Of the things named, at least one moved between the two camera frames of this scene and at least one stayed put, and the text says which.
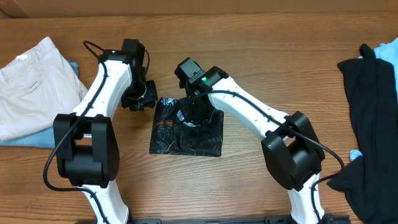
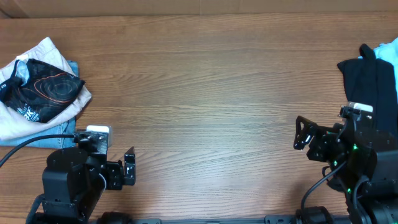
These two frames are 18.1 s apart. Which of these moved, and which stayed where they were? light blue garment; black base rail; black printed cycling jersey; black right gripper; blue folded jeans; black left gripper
Moved: black right gripper; black left gripper; black printed cycling jersey
Stayed: blue folded jeans; black base rail; light blue garment
